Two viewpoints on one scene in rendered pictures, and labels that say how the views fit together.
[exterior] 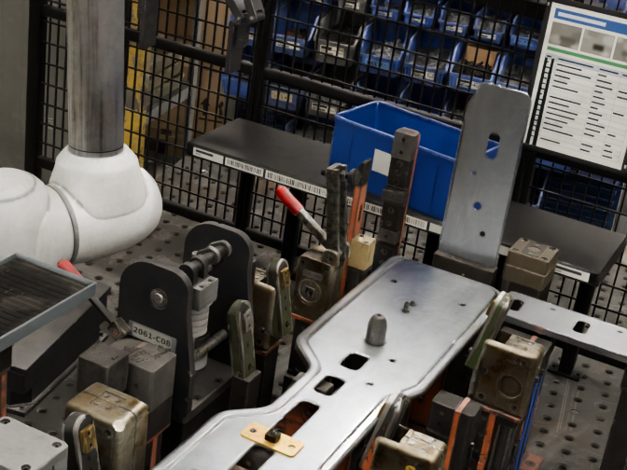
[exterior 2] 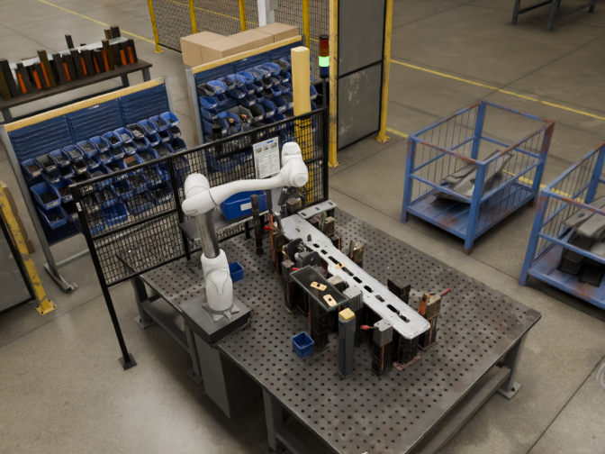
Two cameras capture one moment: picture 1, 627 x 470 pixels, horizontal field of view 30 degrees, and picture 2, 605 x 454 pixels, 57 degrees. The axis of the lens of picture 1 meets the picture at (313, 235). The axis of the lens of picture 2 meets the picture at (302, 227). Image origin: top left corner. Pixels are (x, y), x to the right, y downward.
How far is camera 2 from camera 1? 271 cm
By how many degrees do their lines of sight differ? 49
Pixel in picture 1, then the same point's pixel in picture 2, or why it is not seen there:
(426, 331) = (309, 231)
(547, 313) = (310, 211)
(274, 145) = not seen: hidden behind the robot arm
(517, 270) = (293, 207)
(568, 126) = (266, 169)
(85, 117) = (215, 247)
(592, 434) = not seen: hidden behind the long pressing
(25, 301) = (311, 276)
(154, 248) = (176, 276)
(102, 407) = (337, 280)
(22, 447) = (354, 290)
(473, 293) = (295, 218)
